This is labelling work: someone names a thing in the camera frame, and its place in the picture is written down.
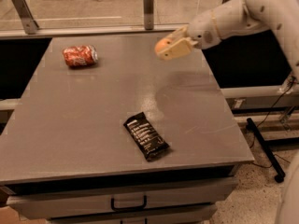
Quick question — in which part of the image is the black lower drawer handle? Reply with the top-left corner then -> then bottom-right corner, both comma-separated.
120,217 -> 148,224

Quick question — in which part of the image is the black drawer handle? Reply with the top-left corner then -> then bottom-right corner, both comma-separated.
120,217 -> 148,224
110,195 -> 148,212

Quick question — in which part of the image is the left metal railing bracket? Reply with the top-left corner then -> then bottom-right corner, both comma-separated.
11,0 -> 39,35

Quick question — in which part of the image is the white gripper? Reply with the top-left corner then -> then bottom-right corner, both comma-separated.
156,10 -> 221,61

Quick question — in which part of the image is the black rxbar chocolate wrapper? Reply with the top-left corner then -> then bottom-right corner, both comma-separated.
123,112 -> 170,161

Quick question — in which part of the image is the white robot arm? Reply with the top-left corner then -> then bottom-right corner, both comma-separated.
155,0 -> 299,77

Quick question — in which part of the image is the black upper drawer handle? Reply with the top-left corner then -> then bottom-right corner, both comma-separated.
110,195 -> 148,212

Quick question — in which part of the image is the black metal floor bar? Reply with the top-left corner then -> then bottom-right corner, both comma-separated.
247,118 -> 285,183

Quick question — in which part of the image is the orange fruit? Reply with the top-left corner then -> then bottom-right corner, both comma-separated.
155,38 -> 172,54

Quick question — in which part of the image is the black floor cable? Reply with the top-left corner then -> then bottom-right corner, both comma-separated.
248,77 -> 299,173

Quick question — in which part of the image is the middle metal railing bracket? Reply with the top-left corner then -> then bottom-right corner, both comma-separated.
143,0 -> 154,30

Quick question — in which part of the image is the grey table with drawers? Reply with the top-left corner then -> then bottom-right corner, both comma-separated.
0,34 -> 253,224

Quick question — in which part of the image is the grey horizontal railing beam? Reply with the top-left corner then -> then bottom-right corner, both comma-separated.
0,23 -> 185,40

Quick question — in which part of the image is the crushed red soda can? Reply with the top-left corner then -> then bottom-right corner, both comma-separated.
63,45 -> 98,67

